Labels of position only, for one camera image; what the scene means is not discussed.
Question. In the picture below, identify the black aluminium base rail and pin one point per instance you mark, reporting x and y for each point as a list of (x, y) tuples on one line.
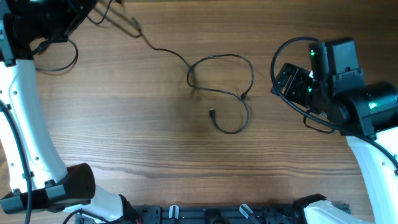
[(277, 213)]

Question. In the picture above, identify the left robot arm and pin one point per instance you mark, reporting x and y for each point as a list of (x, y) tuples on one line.
[(39, 179)]

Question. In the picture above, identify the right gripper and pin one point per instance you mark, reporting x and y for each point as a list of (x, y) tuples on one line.
[(300, 77)]

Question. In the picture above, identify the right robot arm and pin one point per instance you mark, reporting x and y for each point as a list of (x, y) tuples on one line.
[(333, 93)]

